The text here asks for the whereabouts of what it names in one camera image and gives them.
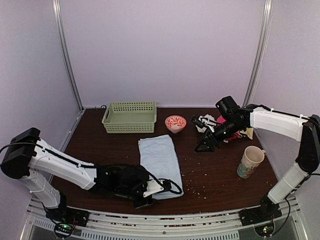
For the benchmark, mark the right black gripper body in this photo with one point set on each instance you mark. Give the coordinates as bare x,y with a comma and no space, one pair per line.
218,141

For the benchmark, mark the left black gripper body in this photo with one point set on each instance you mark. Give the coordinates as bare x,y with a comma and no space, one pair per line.
125,192

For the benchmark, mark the light blue towel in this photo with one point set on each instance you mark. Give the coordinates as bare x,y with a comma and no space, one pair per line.
158,156

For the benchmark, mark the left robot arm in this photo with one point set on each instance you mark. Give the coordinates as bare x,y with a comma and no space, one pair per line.
27,154

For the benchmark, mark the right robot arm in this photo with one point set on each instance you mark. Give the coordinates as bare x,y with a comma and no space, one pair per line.
275,129

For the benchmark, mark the pink towel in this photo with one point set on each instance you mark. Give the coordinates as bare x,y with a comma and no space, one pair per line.
220,120

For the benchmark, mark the white folded towel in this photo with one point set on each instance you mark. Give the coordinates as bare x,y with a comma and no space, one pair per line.
209,121

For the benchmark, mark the yellow patterned cloth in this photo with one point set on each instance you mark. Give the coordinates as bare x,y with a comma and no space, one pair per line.
247,133

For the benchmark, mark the red patterned white bowl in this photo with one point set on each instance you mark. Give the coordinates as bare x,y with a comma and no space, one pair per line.
175,123

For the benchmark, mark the cream floral mug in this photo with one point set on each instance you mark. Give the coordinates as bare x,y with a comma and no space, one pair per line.
252,157

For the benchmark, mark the green plastic basket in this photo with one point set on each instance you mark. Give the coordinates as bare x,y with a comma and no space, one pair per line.
130,117

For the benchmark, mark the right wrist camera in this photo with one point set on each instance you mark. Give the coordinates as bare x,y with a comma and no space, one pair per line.
196,122

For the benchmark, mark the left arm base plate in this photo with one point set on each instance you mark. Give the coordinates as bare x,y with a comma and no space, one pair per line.
72,216

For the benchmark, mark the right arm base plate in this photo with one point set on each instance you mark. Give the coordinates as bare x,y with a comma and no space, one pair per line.
252,216

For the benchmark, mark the front aluminium rail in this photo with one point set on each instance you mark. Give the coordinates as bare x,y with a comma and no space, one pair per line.
221,225

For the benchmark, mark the right aluminium frame post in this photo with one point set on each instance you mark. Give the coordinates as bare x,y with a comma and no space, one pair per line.
261,47

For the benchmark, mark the aluminium frame post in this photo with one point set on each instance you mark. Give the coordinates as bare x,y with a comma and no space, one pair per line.
261,47
65,53

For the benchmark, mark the left aluminium frame post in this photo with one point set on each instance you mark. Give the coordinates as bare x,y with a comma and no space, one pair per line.
65,53

